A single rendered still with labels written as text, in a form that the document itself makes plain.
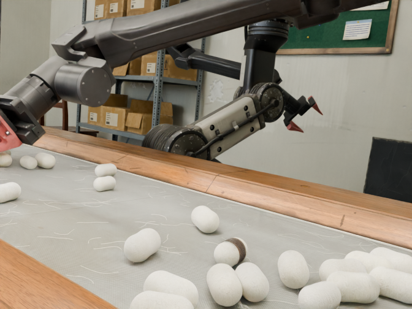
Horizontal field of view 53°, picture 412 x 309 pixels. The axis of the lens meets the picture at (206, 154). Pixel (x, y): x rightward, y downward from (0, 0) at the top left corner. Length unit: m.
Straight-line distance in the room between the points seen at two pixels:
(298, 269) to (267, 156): 2.55
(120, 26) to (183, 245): 0.41
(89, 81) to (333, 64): 2.13
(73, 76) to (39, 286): 0.42
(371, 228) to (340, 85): 2.15
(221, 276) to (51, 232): 0.17
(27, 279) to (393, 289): 0.23
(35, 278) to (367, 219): 0.34
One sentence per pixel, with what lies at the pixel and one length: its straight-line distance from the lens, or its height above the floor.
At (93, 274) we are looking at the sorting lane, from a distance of 0.30.
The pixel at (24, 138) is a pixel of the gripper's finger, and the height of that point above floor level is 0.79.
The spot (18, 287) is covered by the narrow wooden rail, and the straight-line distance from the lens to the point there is 0.23.
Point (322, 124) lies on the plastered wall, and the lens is 2.62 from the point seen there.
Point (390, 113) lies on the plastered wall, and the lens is 2.45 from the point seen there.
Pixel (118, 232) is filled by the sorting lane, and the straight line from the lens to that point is 0.38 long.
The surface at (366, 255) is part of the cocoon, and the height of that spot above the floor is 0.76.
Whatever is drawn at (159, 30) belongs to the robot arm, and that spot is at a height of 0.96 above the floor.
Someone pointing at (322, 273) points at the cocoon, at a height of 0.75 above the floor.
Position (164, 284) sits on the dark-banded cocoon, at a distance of 0.25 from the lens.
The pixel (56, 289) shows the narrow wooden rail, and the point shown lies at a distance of 0.23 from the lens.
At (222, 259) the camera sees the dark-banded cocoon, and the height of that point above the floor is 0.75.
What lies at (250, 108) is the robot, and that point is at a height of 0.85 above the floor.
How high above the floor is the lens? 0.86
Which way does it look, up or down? 7 degrees down
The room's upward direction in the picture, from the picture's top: 5 degrees clockwise
